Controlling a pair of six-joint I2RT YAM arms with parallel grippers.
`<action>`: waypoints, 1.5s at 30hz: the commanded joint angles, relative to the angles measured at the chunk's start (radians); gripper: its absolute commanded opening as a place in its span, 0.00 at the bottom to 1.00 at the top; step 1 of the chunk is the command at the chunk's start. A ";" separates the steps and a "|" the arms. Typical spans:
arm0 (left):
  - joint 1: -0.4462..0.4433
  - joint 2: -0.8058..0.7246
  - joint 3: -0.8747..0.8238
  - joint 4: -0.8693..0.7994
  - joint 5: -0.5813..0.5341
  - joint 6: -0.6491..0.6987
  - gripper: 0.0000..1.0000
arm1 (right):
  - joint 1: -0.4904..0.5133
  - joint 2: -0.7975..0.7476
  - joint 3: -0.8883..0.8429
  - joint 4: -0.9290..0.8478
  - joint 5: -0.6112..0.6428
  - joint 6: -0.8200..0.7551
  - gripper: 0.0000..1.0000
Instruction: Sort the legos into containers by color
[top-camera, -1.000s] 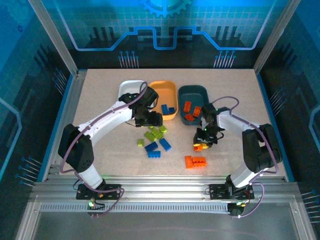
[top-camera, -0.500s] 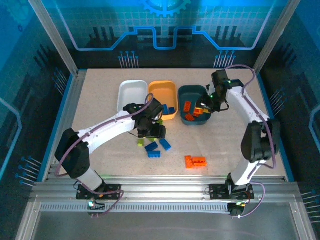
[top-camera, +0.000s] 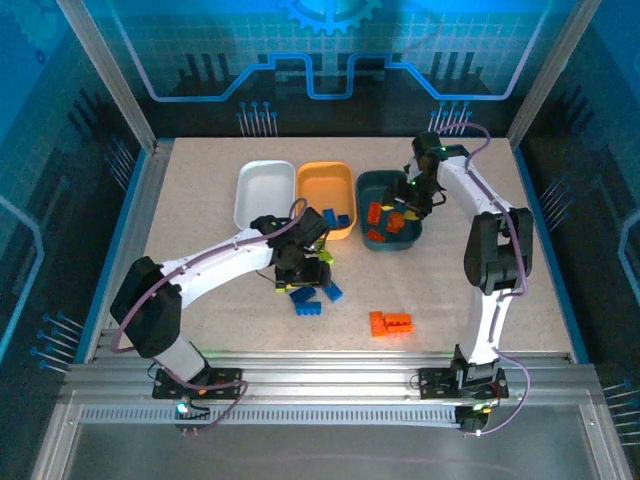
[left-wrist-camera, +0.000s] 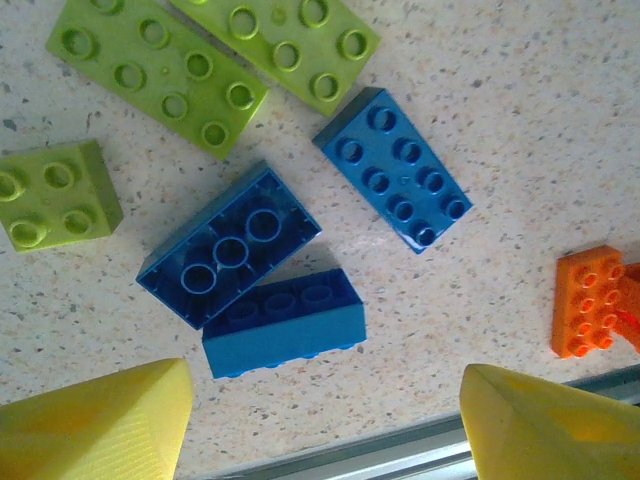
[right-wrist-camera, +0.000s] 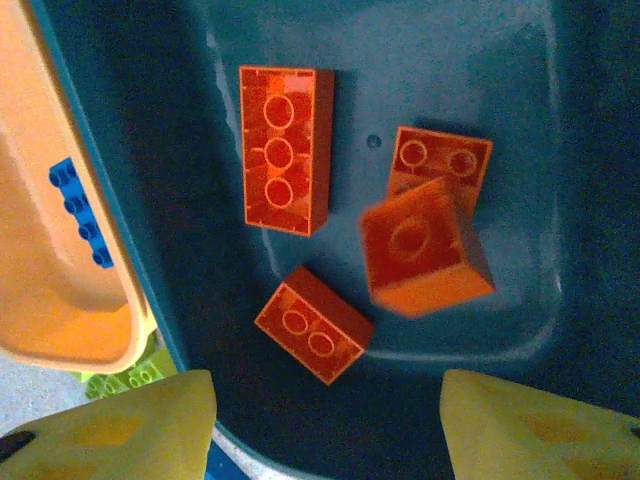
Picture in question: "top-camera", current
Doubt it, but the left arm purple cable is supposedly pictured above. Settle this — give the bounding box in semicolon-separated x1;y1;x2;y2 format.
110;197;309;437

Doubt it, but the black controller box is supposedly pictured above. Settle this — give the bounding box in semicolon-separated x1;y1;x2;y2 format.
173;398;212;437
456;401;494;436

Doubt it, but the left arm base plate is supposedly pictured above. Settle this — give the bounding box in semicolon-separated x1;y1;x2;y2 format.
151;366;245;402

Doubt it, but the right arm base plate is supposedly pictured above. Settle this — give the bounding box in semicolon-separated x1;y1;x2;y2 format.
418;366;511;402

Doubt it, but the aluminum frame post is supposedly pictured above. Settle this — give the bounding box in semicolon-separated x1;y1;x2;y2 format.
506;0;604;147
55;0;160;152

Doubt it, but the teal plastic container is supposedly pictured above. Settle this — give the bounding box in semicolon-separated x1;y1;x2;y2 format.
355;169;424;252

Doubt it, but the orange plastic container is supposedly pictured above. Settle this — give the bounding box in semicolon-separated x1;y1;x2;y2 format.
295;159;358;242

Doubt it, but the slotted metal strip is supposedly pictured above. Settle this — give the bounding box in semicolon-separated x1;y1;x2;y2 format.
78;406;462;427

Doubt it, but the white plastic container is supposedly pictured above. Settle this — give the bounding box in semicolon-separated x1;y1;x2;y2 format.
233;159;297;231

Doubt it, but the aluminum mounting rail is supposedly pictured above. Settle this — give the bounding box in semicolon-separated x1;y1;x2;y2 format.
59;351;599;407

